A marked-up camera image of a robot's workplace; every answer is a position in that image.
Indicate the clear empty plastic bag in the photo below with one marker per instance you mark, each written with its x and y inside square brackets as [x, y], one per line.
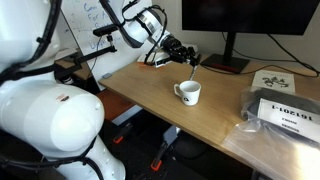
[270, 150]

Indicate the grey table leg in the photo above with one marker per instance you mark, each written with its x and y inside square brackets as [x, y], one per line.
[170, 135]

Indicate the small whiteboard with faint sketches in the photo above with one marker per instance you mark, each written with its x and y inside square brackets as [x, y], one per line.
[66, 38]

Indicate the black monitor stand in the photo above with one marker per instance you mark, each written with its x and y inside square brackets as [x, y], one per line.
[228, 56]

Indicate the black exterior camera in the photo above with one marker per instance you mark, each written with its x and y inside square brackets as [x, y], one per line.
[103, 30]

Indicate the paper sheet with dragon drawing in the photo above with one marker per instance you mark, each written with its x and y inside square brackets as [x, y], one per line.
[273, 81]

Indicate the black clamp with orange tip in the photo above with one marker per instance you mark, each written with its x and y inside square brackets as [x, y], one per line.
[121, 134]
[160, 156]

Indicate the orange and white flat box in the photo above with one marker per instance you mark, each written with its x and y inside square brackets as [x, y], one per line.
[160, 60]

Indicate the white mug with black logo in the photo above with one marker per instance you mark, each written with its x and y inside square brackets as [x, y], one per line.
[190, 93]

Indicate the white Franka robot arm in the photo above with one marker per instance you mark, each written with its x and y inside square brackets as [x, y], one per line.
[50, 123]

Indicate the black computer monitor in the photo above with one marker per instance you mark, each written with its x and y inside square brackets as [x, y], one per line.
[253, 15]

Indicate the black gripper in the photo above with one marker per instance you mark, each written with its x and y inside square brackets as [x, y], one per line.
[180, 51]

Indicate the large whiteboard with blue writing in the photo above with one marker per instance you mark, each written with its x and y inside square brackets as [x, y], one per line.
[86, 18]

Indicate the plastic bag with white label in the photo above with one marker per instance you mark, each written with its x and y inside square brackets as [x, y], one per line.
[283, 110]

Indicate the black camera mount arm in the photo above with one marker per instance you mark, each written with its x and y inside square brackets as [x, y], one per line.
[90, 56]

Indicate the small grey whiteboard eraser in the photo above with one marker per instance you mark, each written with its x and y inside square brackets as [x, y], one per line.
[106, 75]

